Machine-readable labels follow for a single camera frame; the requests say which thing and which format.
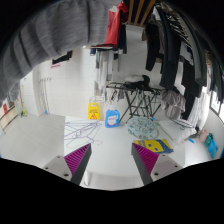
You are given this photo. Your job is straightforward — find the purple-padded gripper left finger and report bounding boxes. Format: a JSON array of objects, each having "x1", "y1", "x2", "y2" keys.
[{"x1": 43, "y1": 144, "x2": 92, "y2": 185}]

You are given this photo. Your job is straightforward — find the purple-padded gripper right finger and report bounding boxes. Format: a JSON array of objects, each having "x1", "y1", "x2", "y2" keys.
[{"x1": 131, "y1": 143, "x2": 183, "y2": 185}]

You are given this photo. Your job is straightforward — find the grey-green crumpled towel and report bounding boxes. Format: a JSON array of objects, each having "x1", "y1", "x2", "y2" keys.
[{"x1": 127, "y1": 117, "x2": 158, "y2": 140}]

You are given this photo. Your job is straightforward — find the yellow blue patterned cloth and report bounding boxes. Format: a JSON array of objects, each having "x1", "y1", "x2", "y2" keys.
[{"x1": 135, "y1": 139, "x2": 173, "y2": 154}]

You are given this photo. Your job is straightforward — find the white striped pillow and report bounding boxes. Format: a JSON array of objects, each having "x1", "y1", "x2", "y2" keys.
[{"x1": 159, "y1": 120, "x2": 196, "y2": 144}]

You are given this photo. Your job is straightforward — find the yellow wet floor sign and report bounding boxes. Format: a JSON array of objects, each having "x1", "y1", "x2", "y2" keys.
[{"x1": 88, "y1": 102, "x2": 100, "y2": 120}]

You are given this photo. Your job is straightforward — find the teal slippers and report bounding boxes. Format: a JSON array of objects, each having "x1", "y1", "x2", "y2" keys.
[{"x1": 199, "y1": 129, "x2": 218, "y2": 157}]

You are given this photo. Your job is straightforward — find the blue detergent bottle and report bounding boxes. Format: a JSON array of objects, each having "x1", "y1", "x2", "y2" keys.
[{"x1": 105, "y1": 109, "x2": 120, "y2": 128}]

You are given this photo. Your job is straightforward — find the black drying rack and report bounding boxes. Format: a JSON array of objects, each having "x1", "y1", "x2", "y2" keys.
[{"x1": 106, "y1": 83, "x2": 161, "y2": 120}]

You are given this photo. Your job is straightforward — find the grey garment on rack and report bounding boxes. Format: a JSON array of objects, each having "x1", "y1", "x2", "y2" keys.
[{"x1": 161, "y1": 90, "x2": 186, "y2": 119}]

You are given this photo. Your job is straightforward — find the black hanging garments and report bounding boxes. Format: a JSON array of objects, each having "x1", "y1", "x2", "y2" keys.
[{"x1": 145, "y1": 2, "x2": 224, "y2": 119}]

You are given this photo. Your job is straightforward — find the grey hanging cloth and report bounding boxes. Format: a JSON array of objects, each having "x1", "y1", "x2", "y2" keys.
[{"x1": 0, "y1": 0, "x2": 120, "y2": 105}]

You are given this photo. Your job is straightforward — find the red hanging garment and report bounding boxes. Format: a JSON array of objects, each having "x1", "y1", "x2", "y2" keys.
[{"x1": 98, "y1": 2, "x2": 128, "y2": 47}]

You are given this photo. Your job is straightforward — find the pile of wire hangers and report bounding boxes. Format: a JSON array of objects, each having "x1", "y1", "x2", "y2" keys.
[{"x1": 64, "y1": 120, "x2": 102, "y2": 149}]

